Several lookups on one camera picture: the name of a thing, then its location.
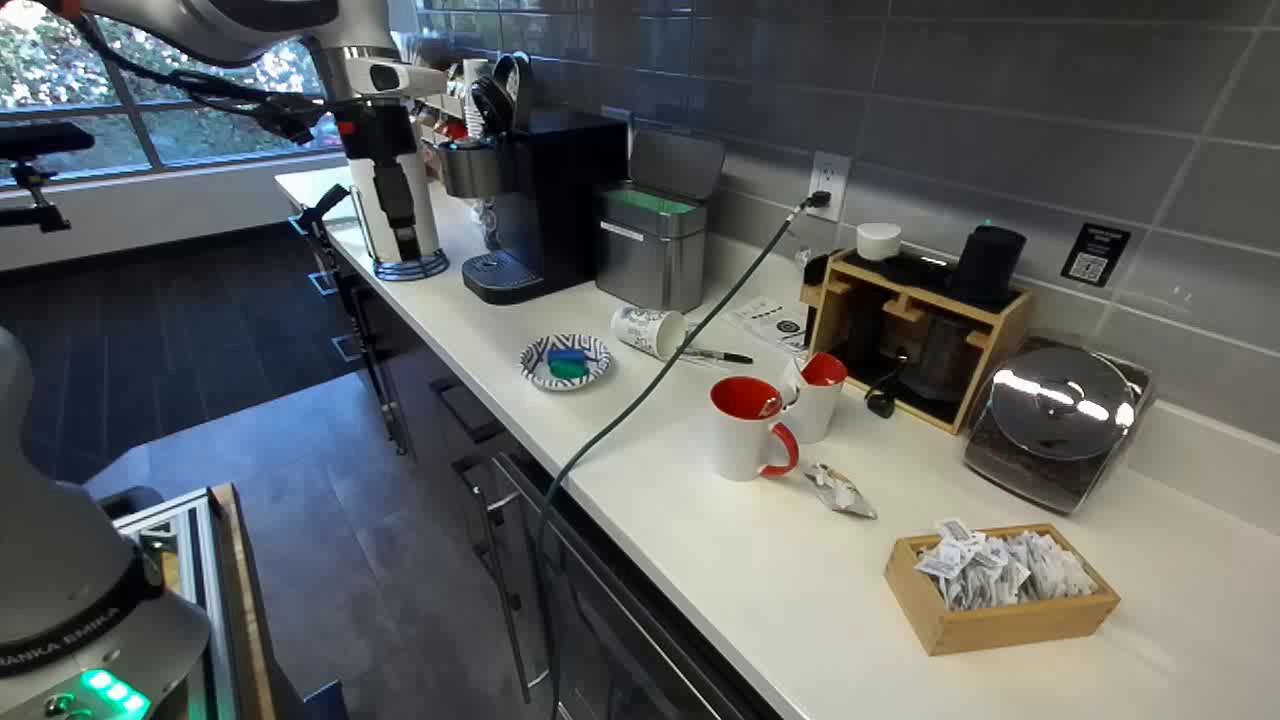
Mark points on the aluminum frame cart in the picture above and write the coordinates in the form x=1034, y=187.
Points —
x=201, y=575

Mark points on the black cylinder container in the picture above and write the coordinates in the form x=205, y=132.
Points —
x=993, y=261

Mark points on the white mug red interior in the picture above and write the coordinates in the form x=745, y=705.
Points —
x=822, y=401

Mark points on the dark cabinet front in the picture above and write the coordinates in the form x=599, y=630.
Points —
x=600, y=626

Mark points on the coffee pod rack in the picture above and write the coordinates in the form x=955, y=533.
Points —
x=475, y=112

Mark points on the small white cup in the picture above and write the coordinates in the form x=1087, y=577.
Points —
x=876, y=241

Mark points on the white wall outlet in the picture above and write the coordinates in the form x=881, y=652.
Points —
x=829, y=181

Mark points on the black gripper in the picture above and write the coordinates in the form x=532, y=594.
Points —
x=391, y=151

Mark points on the window with frame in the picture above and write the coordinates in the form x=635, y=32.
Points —
x=67, y=80

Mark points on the black camera tripod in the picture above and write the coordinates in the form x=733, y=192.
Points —
x=32, y=164

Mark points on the crumpled silver utensil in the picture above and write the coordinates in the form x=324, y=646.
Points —
x=841, y=489

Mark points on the white paper towel roll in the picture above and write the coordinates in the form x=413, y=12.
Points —
x=426, y=200

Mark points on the blue white patterned bowl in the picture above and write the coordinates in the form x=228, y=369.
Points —
x=538, y=364

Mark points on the silver box with green lid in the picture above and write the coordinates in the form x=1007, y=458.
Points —
x=653, y=245

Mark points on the black round knob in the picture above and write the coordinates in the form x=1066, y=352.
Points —
x=881, y=401

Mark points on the paper towel holder base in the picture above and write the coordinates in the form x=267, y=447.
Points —
x=416, y=269

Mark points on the black coffee machine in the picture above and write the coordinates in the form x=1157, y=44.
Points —
x=552, y=200

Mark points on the wooden organizer rack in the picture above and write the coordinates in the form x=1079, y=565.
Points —
x=983, y=340

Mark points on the wooden tray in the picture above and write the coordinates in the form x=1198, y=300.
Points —
x=993, y=626

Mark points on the white packets pile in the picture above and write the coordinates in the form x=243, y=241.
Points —
x=1000, y=565

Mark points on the white paper cup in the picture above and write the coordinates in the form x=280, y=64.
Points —
x=650, y=329

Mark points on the black wall sign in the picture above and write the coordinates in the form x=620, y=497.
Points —
x=1092, y=255

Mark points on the black pen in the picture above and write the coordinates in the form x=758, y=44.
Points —
x=720, y=357

